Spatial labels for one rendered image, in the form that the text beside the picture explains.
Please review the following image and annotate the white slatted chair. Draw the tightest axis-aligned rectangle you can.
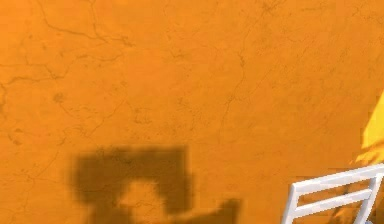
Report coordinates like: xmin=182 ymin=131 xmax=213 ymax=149
xmin=281 ymin=163 xmax=384 ymax=224

